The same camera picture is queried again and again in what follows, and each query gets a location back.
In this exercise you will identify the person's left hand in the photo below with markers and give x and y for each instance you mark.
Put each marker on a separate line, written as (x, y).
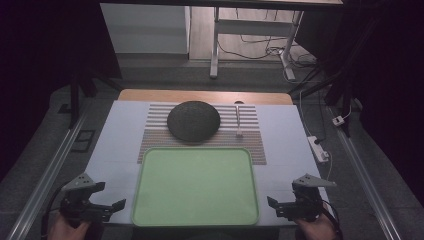
(65, 230)

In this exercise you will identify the white desk frame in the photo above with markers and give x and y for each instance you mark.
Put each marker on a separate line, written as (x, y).
(253, 27)

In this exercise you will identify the white cabinet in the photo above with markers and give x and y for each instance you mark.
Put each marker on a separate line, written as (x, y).
(146, 30)

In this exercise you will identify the green plastic tray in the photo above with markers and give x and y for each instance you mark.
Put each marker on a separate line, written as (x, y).
(196, 190)

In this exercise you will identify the dark grey round plate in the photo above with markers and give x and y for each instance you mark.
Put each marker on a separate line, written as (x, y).
(193, 121)

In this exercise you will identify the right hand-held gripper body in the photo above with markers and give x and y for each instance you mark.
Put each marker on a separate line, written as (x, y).
(308, 200)

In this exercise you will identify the white power strip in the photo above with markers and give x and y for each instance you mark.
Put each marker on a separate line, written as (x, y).
(318, 150)

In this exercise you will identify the black rectangular floor frame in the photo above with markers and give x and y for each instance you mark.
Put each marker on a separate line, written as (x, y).
(83, 140)

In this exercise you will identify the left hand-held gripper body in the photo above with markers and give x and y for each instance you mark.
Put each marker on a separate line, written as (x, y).
(80, 200)

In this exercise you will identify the striped woven placemat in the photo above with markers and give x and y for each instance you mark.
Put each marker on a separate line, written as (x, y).
(256, 146)

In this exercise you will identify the metal floor rail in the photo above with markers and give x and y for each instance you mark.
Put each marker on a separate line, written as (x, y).
(46, 180)
(366, 180)

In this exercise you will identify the black metal stand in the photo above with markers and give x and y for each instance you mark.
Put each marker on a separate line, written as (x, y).
(75, 100)
(340, 83)

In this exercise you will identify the black plug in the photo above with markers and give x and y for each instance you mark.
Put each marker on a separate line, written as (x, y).
(319, 141)

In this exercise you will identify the person's right hand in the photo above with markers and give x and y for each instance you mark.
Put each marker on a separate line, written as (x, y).
(316, 230)

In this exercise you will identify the small white adapter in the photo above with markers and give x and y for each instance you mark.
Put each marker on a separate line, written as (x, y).
(338, 121)

